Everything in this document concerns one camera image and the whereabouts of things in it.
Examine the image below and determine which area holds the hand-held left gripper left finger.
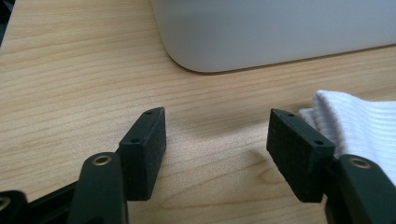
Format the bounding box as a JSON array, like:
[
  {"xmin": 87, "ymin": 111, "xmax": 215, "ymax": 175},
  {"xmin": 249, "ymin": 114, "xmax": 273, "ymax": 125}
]
[{"xmin": 66, "ymin": 106, "xmax": 167, "ymax": 224}]

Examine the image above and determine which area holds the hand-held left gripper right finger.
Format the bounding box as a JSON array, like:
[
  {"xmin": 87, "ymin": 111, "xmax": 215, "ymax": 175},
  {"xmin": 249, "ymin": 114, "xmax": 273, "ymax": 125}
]
[{"xmin": 266, "ymin": 107, "xmax": 396, "ymax": 224}]

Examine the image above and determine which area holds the white ribbed sock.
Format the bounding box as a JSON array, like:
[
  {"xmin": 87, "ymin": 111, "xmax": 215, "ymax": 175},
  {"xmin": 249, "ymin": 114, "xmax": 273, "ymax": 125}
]
[{"xmin": 298, "ymin": 90, "xmax": 396, "ymax": 185}]

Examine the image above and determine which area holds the white plastic organizer box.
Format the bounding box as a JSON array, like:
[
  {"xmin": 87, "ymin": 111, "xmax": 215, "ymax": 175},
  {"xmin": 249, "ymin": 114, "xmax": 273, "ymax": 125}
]
[{"xmin": 150, "ymin": 0, "xmax": 396, "ymax": 75}]

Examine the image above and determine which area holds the dark blurred object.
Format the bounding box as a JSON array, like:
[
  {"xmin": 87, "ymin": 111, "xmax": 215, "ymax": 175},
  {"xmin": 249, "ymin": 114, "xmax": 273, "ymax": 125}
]
[{"xmin": 0, "ymin": 0, "xmax": 16, "ymax": 48}]

